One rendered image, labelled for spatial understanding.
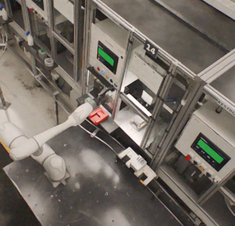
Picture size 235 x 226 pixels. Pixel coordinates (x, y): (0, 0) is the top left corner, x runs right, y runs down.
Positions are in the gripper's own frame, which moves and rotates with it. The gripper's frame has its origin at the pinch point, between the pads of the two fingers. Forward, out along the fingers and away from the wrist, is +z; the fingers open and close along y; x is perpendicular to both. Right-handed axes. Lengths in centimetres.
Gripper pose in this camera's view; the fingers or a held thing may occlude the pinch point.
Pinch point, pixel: (109, 92)
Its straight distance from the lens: 250.2
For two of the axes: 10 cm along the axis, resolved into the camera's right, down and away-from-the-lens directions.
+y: 0.8, -6.9, -7.2
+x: -7.6, -5.1, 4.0
